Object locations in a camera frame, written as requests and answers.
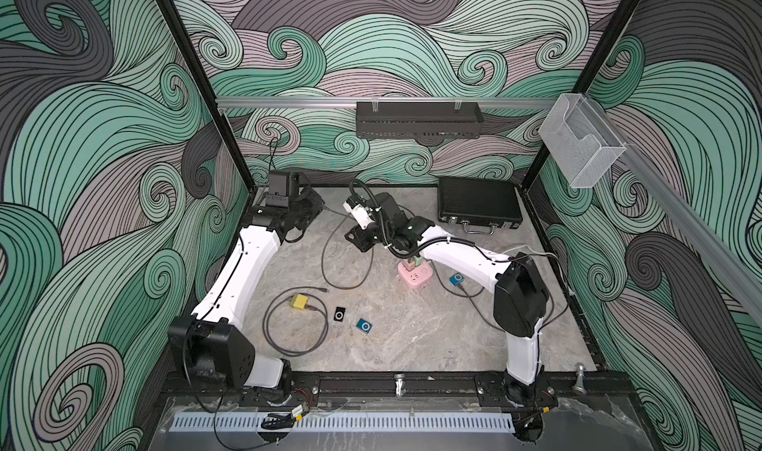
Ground grey cable of yellow charger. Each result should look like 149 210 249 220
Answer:
261 283 331 358

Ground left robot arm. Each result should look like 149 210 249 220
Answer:
168 170 325 391

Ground clear acrylic wall holder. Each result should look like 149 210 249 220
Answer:
539 94 626 189

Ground grey cable of pink charger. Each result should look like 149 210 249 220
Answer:
319 206 376 291

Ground yellow charger adapter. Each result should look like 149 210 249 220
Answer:
290 294 309 310

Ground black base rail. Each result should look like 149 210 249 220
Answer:
160 370 632 399

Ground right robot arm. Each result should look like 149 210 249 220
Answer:
343 179 552 407

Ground white power strip cord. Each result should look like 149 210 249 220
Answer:
505 243 561 264

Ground black hard case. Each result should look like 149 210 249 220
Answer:
438 177 523 235

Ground black mp3 player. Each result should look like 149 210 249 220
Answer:
333 306 346 322

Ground blue mp3 player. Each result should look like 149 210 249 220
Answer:
450 272 464 286
356 318 373 334

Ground aluminium rail right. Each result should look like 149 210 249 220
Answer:
589 99 761 323

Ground aluminium rail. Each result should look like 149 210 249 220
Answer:
589 99 761 323
216 96 557 110

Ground pink power strip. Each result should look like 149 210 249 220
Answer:
397 264 434 289

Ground aluminium rail back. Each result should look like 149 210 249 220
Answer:
216 96 557 110

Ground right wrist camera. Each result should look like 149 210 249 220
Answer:
343 198 375 230

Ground black wall shelf tray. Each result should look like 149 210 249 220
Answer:
355 101 484 143

